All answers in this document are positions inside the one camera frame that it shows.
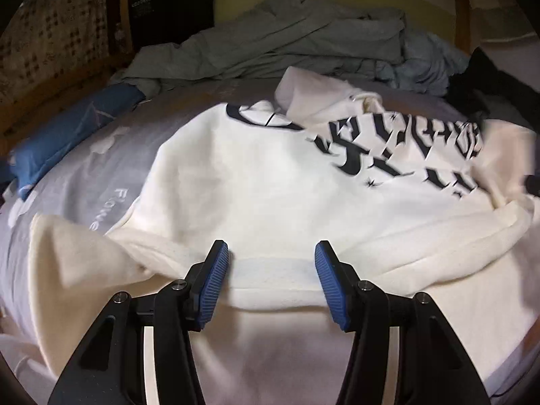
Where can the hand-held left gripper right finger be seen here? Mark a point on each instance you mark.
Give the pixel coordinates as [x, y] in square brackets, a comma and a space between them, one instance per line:
[331, 287]

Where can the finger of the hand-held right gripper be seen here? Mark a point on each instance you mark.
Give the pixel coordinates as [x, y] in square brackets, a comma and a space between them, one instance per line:
[533, 183]

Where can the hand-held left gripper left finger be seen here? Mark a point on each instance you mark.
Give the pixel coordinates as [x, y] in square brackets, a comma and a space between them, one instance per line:
[213, 287]

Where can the cream printed hoodie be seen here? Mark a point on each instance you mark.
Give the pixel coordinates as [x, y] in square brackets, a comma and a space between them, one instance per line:
[261, 185]

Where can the black garment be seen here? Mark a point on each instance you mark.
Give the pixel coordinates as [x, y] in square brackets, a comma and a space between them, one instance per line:
[485, 80]

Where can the grey printed bed sheet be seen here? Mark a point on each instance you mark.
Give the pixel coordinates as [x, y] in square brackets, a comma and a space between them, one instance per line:
[105, 164]

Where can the white mosquito net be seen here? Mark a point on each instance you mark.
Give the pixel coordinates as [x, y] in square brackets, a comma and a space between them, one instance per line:
[506, 8]

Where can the blue pillow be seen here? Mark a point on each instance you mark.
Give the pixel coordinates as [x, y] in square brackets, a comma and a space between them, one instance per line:
[76, 122]

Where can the grey-green crumpled duvet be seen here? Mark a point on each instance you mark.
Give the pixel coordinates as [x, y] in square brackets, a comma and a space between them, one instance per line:
[274, 38]

